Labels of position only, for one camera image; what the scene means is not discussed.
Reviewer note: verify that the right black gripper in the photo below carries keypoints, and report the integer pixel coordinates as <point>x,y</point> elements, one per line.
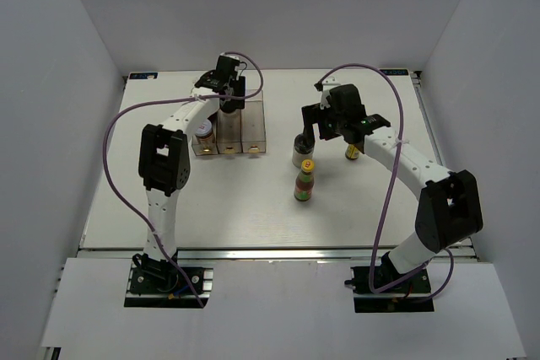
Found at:
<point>310,115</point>

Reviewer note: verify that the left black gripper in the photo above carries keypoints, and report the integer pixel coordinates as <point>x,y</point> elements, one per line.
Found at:
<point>239,85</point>

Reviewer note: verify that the black lid pepper jar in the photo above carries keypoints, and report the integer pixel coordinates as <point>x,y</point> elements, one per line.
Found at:
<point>230,106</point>

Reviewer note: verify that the black grinder top jar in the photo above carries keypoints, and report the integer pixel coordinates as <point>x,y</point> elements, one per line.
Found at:
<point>302,150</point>

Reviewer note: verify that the yellow label small bottle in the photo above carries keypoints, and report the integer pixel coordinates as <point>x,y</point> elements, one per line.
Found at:
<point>352,153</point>

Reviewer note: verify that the white lid spice jar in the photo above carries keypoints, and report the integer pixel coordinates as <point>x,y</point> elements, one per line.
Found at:
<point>205,135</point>

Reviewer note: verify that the green label chili sauce bottle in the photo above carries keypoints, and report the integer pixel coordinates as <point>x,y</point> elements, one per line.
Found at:
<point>304,182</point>

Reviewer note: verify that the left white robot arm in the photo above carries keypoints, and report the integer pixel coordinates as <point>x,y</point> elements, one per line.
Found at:
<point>164,162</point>

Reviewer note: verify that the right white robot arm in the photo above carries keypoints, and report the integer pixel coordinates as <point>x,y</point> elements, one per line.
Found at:
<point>449,208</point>

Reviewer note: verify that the middle clear acrylic tray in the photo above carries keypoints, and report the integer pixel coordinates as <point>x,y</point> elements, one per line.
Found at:
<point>228,128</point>

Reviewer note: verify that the clear acrylic tray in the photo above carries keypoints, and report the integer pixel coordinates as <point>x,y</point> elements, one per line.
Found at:
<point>253,129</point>
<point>199,150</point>
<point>228,128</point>

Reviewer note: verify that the right clear acrylic tray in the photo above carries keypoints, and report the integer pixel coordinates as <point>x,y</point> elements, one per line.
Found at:
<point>253,129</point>

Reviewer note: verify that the left clear acrylic tray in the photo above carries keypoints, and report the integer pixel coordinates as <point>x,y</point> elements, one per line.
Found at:
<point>199,150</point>

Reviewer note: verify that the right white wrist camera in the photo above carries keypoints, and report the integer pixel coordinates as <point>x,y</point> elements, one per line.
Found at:
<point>324,87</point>

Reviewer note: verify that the aluminium table right rail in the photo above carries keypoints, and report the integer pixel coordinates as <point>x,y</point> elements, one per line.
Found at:
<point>416,77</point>

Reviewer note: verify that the aluminium table rail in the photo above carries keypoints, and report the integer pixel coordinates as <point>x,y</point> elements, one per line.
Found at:
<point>461,252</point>
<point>416,77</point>

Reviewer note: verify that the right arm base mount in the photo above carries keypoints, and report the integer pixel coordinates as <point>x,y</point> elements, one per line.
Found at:
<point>410,295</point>

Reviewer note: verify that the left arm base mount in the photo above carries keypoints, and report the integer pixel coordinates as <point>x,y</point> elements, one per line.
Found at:
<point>159,285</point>

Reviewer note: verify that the aluminium table front rail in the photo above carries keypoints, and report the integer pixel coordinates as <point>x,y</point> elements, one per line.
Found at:
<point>461,252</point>

